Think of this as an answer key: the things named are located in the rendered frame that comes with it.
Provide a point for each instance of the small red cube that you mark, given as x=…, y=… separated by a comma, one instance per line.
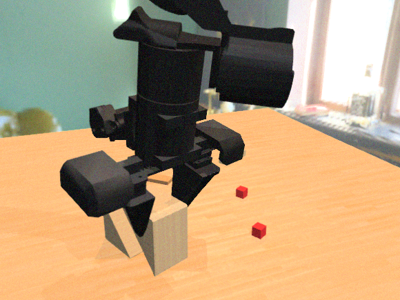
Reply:
x=259, y=230
x=241, y=192

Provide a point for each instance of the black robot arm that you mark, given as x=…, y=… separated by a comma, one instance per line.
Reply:
x=250, y=65

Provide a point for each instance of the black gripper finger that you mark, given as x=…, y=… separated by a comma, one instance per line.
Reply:
x=139, y=210
x=188, y=182

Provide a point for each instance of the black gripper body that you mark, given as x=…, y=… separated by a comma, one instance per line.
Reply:
x=166, y=136

